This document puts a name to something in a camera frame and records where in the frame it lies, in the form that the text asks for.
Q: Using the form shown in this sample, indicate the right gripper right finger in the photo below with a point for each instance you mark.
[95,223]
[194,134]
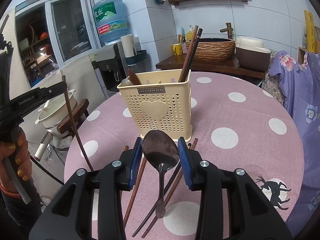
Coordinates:
[186,162]

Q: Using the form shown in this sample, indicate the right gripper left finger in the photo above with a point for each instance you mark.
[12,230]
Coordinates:
[133,163]

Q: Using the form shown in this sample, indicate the reddish chopstick single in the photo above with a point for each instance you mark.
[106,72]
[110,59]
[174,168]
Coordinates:
[171,192]

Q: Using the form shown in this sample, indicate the steel spoon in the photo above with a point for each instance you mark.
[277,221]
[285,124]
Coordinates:
[162,154]

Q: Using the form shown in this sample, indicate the silver spoon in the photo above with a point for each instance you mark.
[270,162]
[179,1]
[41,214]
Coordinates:
[126,82]

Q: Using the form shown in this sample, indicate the brown wooden spoon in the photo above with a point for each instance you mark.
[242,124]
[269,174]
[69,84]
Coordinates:
[133,77]

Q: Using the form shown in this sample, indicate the dark chopstick gold band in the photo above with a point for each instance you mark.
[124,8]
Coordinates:
[198,37]

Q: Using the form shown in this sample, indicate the left hand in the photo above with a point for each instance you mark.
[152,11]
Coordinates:
[19,149]

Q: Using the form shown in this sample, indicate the cream cooking pot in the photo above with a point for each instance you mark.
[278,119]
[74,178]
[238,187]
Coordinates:
[53,112]

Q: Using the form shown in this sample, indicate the beige plastic utensil holder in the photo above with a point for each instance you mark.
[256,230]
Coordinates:
[161,102]

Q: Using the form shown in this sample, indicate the window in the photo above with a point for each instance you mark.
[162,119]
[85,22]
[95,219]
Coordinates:
[53,33]

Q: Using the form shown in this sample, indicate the wooden sink counter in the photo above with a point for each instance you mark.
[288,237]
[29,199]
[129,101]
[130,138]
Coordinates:
[230,66]

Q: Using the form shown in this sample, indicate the water dispenser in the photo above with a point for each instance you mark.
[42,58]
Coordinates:
[111,68]

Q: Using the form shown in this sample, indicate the yellow mug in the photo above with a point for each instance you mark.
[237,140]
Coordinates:
[177,49]

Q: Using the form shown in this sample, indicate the woven basin sink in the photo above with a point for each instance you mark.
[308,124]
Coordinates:
[214,49]

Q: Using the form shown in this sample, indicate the rice cooker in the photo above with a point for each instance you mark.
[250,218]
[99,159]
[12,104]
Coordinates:
[252,54]

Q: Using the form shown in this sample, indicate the yellow soap bottle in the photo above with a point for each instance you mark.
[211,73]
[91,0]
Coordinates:
[189,34]

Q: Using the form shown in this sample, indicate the paper cup stack dispenser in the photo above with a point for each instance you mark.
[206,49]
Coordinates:
[132,56]

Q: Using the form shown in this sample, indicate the bronze faucet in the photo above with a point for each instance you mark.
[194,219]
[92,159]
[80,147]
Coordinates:
[228,29]

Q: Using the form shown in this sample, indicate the blue water bottle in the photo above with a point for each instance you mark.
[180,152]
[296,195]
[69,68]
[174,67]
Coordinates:
[110,20]

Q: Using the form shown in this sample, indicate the purple floral cloth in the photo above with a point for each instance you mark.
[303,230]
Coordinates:
[299,84]

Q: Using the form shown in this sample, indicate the yellow roll package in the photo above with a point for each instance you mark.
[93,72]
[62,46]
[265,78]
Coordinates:
[310,32]

